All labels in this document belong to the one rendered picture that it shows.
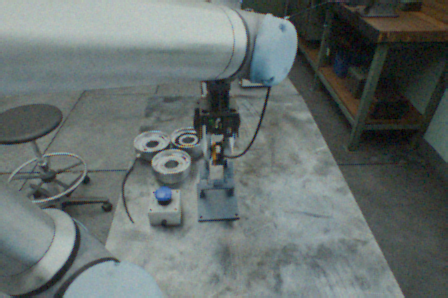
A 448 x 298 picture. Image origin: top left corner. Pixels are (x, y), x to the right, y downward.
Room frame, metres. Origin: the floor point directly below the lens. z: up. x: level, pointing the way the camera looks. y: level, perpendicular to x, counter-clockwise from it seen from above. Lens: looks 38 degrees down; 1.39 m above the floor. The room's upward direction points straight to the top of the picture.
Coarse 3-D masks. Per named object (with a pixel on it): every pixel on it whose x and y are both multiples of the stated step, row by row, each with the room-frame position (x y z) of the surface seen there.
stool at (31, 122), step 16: (16, 112) 1.32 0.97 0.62; (32, 112) 1.32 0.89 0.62; (48, 112) 1.32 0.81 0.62; (0, 128) 1.18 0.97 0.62; (16, 128) 1.18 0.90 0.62; (32, 128) 1.18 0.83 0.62; (48, 128) 1.19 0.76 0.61; (32, 144) 1.24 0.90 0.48; (32, 160) 1.38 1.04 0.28; (48, 160) 1.39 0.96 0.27; (16, 176) 1.25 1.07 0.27; (32, 176) 1.25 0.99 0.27; (48, 176) 1.23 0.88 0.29; (80, 176) 1.45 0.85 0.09; (32, 192) 1.13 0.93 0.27; (48, 192) 1.31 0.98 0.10; (64, 192) 1.12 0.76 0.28
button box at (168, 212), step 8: (152, 192) 0.55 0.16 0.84; (176, 192) 0.55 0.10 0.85; (152, 200) 0.52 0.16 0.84; (168, 200) 0.52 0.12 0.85; (176, 200) 0.52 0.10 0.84; (152, 208) 0.50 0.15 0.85; (160, 208) 0.50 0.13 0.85; (168, 208) 0.50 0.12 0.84; (176, 208) 0.50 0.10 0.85; (152, 216) 0.49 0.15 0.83; (160, 216) 0.49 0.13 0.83; (168, 216) 0.49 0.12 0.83; (176, 216) 0.49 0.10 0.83; (152, 224) 0.49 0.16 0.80; (160, 224) 0.49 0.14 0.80; (168, 224) 0.49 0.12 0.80; (176, 224) 0.49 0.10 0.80
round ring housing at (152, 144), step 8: (144, 136) 0.81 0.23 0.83; (152, 136) 0.81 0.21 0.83; (160, 136) 0.81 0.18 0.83; (136, 144) 0.77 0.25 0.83; (144, 144) 0.77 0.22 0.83; (152, 144) 0.79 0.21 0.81; (160, 144) 0.77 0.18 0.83; (168, 144) 0.76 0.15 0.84; (136, 152) 0.74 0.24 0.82; (144, 152) 0.72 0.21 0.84; (152, 152) 0.72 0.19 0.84
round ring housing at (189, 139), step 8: (184, 128) 0.84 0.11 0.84; (192, 128) 0.84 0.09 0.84; (176, 136) 0.81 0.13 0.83; (184, 136) 0.81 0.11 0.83; (192, 136) 0.81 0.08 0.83; (176, 144) 0.75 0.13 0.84; (184, 144) 0.77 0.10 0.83; (192, 144) 0.77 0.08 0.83; (192, 152) 0.74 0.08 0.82; (200, 152) 0.76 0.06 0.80
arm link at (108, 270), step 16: (80, 272) 0.23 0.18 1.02; (96, 272) 0.22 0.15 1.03; (112, 272) 0.22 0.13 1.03; (128, 272) 0.22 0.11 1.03; (144, 272) 0.23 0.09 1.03; (64, 288) 0.21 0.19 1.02; (80, 288) 0.20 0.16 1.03; (96, 288) 0.20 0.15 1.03; (112, 288) 0.20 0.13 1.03; (128, 288) 0.20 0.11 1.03; (144, 288) 0.20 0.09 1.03
